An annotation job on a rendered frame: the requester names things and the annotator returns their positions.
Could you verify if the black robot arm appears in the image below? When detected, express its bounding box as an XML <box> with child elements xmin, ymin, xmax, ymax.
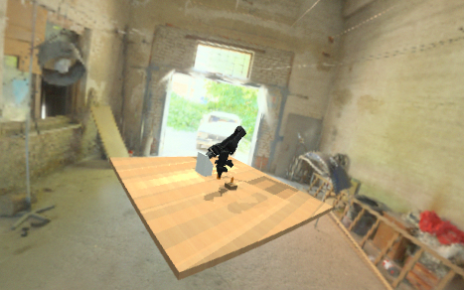
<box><xmin>205</xmin><ymin>126</ymin><xmax>246</xmax><ymax>168</ymax></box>

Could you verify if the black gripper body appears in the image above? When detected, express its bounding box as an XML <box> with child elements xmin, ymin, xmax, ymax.
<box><xmin>215</xmin><ymin>156</ymin><xmax>228</xmax><ymax>173</ymax></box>

